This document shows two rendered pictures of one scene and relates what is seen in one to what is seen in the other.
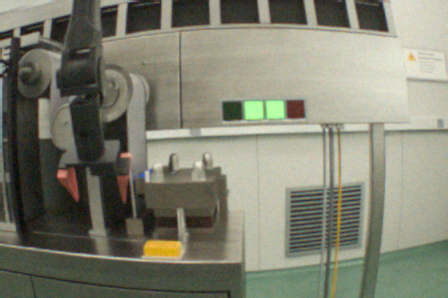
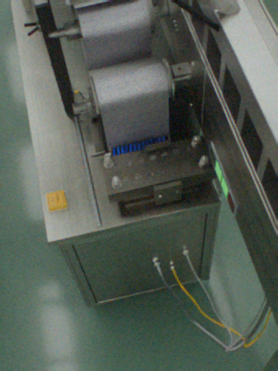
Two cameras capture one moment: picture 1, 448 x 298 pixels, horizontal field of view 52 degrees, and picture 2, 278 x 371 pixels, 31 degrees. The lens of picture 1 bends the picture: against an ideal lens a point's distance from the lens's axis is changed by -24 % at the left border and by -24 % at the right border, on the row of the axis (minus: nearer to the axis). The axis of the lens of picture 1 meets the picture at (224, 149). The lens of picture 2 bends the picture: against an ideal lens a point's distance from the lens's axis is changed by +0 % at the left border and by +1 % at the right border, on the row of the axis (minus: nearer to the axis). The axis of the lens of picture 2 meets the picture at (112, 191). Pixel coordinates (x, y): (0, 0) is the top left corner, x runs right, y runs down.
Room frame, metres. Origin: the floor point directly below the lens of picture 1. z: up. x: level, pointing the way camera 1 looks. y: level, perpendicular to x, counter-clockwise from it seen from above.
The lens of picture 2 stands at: (1.28, -0.88, 2.54)
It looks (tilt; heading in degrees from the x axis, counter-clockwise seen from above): 59 degrees down; 86
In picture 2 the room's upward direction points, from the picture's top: 12 degrees counter-clockwise
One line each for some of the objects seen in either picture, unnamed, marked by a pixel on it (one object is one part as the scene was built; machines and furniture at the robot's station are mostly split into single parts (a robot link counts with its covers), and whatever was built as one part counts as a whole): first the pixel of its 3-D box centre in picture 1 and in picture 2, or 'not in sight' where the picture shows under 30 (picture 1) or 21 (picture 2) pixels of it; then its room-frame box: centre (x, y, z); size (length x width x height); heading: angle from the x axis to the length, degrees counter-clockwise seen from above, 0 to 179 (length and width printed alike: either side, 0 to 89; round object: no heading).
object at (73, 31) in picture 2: (30, 73); (73, 30); (1.35, 0.53, 1.33); 0.06 x 0.06 x 0.06; 88
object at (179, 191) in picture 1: (186, 185); (157, 168); (1.52, 0.10, 1.00); 0.40 x 0.16 x 0.06; 178
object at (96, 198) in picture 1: (92, 174); (91, 127); (1.33, 0.32, 1.05); 0.06 x 0.05 x 0.31; 178
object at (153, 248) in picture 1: (162, 249); (56, 200); (1.13, 0.13, 0.91); 0.07 x 0.07 x 0.02; 88
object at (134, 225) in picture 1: (143, 217); not in sight; (1.49, 0.22, 0.92); 0.28 x 0.04 x 0.04; 178
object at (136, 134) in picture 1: (137, 144); (136, 127); (1.49, 0.22, 1.11); 0.23 x 0.01 x 0.18; 178
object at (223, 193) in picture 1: (224, 197); (168, 193); (1.53, 0.01, 0.96); 0.10 x 0.03 x 0.11; 178
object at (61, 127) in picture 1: (79, 125); (126, 79); (1.50, 0.40, 1.17); 0.26 x 0.12 x 0.12; 178
